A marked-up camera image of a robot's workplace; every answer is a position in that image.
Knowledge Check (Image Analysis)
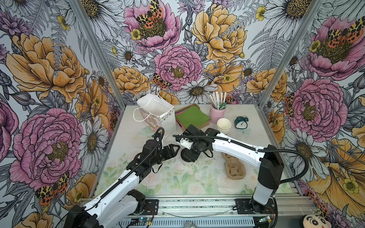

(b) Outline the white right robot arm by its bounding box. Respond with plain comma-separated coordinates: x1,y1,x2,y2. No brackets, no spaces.
173,125,284,213

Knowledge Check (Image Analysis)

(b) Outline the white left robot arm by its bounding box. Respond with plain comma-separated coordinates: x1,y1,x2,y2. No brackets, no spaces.
63,139,180,228

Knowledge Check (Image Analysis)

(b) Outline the stack of paper cups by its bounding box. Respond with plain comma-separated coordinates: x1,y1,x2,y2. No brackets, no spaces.
216,118,232,135

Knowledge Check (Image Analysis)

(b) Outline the pink cup holder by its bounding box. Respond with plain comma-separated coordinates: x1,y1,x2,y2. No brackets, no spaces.
209,105,226,124

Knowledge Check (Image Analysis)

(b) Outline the white floral gift bag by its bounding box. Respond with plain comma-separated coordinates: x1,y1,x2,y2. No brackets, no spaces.
133,94,176,139

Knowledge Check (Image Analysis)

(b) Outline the brown cardboard cup carrier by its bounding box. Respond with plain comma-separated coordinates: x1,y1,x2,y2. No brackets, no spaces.
222,153,246,180

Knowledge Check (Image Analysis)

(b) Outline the teal alarm clock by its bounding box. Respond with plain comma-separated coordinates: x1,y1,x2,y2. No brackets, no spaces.
234,116,249,129

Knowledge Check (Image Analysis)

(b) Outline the cartoon plush toy head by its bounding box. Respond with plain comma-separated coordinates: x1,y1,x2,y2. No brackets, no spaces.
299,214,332,228

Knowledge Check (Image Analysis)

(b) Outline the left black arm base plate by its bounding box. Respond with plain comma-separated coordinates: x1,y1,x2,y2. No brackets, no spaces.
135,199,159,216

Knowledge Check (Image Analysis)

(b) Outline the aluminium front rail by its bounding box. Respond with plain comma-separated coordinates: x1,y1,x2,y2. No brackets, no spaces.
112,195,319,228

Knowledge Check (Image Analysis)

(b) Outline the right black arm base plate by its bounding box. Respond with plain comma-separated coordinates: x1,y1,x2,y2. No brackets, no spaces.
232,198,277,215

